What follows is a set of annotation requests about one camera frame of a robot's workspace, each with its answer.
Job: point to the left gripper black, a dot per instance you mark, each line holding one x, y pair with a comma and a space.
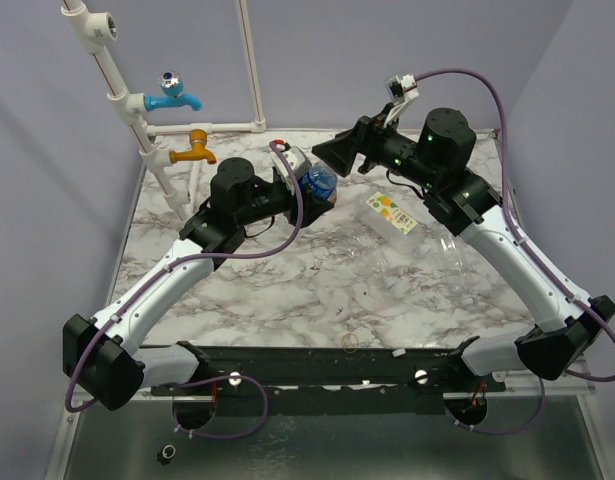
313, 208

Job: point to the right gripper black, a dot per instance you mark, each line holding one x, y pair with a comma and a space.
363, 145

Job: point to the blue label water bottle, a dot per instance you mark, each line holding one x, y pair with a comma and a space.
321, 180

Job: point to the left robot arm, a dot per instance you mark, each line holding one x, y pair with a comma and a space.
103, 354

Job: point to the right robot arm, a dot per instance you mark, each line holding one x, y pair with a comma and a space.
567, 319

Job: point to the orange label clear bottle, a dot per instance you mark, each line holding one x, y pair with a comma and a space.
391, 223

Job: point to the orange faucet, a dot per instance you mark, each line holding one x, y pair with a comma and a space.
198, 150

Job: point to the yellow rubber band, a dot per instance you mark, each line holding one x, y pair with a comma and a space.
350, 342

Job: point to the blue faucet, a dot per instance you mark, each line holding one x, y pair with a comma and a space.
174, 95

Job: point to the small black white knob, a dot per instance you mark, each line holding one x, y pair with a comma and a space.
166, 454

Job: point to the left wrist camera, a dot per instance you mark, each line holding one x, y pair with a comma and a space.
289, 160

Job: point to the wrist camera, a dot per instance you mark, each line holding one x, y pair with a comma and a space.
403, 91
289, 160

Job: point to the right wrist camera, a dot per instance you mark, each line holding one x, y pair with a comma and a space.
403, 91

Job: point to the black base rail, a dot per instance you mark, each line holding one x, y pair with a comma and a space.
246, 381

